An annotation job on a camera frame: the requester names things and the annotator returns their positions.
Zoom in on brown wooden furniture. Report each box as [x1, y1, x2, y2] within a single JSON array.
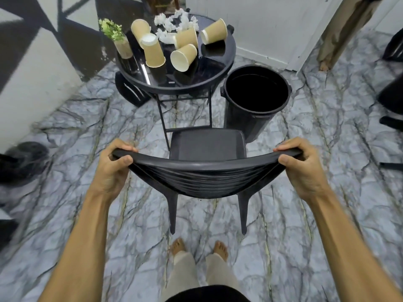
[[147, 0, 182, 15]]

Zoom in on round black glass table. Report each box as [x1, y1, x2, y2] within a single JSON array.
[[115, 14, 237, 152]]

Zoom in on brown paper cup white lid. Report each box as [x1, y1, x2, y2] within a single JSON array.
[[140, 33, 166, 68]]

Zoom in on black round object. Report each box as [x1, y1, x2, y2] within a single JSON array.
[[0, 141, 50, 186]]

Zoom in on black plastic bucket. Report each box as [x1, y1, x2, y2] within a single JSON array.
[[220, 64, 293, 144]]

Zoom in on person's foot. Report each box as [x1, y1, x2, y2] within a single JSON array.
[[169, 238, 186, 257], [214, 240, 229, 262]]

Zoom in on person's right forearm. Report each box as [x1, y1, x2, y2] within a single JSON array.
[[302, 187, 403, 302]]

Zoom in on person's left foot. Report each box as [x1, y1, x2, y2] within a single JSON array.
[[169, 238, 186, 257]]

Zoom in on person's left forearm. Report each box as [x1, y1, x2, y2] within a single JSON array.
[[37, 187, 126, 302]]

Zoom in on person's left hand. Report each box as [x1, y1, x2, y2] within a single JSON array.
[[89, 138, 139, 202]]

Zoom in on person's right hand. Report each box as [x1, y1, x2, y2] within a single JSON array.
[[273, 137, 332, 203]]

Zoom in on small green potted plant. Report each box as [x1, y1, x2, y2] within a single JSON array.
[[98, 18, 134, 60]]

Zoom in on black shirt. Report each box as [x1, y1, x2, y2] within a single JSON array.
[[164, 284, 253, 302]]

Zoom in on brown wooden post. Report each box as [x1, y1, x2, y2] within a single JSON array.
[[316, 0, 384, 72]]

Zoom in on beige trousers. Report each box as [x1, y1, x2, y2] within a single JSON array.
[[160, 251, 240, 302]]

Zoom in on black plastic chair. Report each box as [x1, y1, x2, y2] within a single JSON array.
[[112, 127, 300, 236]]

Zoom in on person's right foot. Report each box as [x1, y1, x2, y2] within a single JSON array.
[[214, 240, 229, 262]]

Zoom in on pile of crumpled white tissues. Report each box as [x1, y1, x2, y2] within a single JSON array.
[[154, 8, 200, 45]]

